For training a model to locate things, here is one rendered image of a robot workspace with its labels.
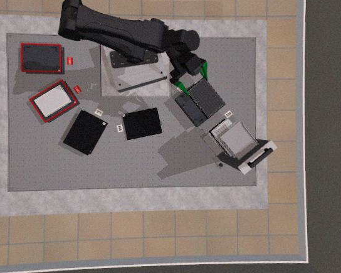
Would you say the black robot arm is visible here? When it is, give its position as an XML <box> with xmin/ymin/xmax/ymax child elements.
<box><xmin>58</xmin><ymin>0</ymin><xmax>202</xmax><ymax>76</ymax></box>

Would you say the white rectangular plate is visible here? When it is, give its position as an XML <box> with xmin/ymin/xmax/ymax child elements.
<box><xmin>34</xmin><ymin>85</ymin><xmax>71</xmax><ymax>117</ymax></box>

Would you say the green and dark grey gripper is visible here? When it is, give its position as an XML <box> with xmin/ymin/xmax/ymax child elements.
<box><xmin>169</xmin><ymin>55</ymin><xmax>208</xmax><ymax>96</ymax></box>

